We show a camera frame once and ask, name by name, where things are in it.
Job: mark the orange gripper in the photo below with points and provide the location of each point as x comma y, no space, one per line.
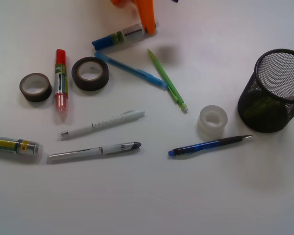
146,12

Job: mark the black mesh pen holder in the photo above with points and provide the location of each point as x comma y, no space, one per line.
273,76

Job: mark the green handled scissors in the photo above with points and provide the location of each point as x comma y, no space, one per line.
257,104

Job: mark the light blue pen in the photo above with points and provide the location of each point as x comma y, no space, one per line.
136,72

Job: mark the white dotted pen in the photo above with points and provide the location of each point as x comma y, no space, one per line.
123,118

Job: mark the blue black ballpoint pen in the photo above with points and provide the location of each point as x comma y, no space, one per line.
206,145

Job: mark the silver white rollerball pen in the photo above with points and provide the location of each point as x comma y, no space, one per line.
103,150

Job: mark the blue cap marker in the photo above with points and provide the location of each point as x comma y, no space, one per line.
128,35

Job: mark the green mechanical pencil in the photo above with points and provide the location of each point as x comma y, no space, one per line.
171,88

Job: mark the large black tape roll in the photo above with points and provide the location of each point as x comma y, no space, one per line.
93,84

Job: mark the red cap marker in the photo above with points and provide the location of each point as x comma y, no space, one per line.
61,85

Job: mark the clear adhesive tape roll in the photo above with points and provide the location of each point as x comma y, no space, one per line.
211,122

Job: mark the small black tape roll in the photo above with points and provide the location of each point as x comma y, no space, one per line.
35,87

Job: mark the black yellow marker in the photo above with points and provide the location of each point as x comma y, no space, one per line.
24,150

